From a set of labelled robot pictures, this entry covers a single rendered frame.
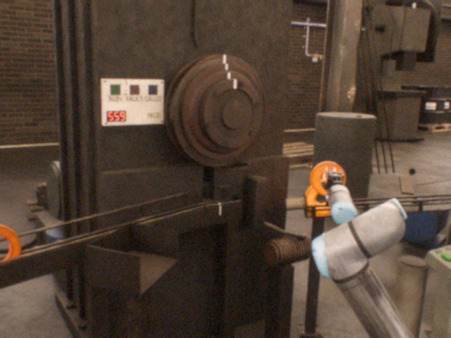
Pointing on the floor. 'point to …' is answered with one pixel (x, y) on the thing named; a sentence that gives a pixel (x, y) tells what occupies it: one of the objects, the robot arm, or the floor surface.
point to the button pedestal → (443, 324)
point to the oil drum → (346, 148)
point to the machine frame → (165, 149)
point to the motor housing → (282, 282)
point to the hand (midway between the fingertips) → (328, 174)
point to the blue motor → (425, 227)
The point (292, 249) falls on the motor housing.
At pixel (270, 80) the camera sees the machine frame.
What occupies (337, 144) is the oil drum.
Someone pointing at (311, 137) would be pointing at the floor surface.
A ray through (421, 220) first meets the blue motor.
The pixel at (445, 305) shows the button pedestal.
